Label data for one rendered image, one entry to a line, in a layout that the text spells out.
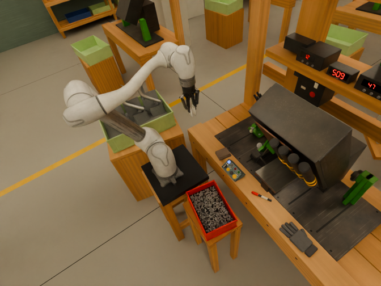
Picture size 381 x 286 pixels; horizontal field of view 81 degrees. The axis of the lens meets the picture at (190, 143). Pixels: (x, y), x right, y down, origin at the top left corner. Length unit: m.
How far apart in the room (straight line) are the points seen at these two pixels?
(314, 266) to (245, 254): 0.98
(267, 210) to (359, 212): 0.51
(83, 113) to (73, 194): 2.04
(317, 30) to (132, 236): 2.27
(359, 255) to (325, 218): 0.22
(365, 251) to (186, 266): 1.39
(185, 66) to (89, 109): 0.51
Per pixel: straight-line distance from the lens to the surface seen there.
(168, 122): 2.06
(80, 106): 1.16
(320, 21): 1.44
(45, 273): 2.85
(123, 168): 2.17
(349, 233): 1.59
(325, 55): 1.38
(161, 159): 1.46
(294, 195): 1.59
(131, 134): 1.51
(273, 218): 1.50
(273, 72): 1.89
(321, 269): 1.47
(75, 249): 2.76
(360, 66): 1.49
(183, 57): 1.19
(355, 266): 1.56
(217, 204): 1.53
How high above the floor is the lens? 2.26
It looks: 49 degrees down
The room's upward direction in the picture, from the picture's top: 11 degrees counter-clockwise
